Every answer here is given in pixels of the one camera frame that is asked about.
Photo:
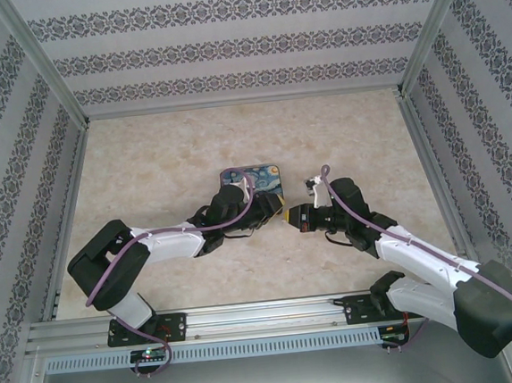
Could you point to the left controller circuit board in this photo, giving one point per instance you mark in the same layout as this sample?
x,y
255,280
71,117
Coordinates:
x,y
148,355

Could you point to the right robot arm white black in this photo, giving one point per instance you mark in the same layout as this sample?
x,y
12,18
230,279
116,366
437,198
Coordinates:
x,y
423,259

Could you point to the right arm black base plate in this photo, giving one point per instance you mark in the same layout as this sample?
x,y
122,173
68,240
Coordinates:
x,y
356,308

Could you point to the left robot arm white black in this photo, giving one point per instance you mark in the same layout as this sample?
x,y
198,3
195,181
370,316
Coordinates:
x,y
171,244

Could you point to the aluminium mounting rail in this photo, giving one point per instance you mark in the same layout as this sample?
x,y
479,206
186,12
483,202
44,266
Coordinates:
x,y
258,317

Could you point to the aluminium frame side rail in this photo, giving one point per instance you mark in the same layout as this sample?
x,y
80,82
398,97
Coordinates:
x,y
67,217
438,175

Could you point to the controller circuit board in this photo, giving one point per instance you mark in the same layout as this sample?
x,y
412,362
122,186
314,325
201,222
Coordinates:
x,y
148,355
394,339

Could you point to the starry night painted card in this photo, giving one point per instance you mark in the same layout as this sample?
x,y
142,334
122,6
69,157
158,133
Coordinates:
x,y
261,179

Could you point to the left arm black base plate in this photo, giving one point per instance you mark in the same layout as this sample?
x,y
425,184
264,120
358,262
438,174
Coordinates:
x,y
173,326

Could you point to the right controller circuit board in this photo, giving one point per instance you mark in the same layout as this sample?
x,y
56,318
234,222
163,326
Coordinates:
x,y
394,339

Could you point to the aluminium frame post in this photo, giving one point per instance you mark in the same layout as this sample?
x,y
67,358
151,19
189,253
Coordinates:
x,y
43,62
432,28

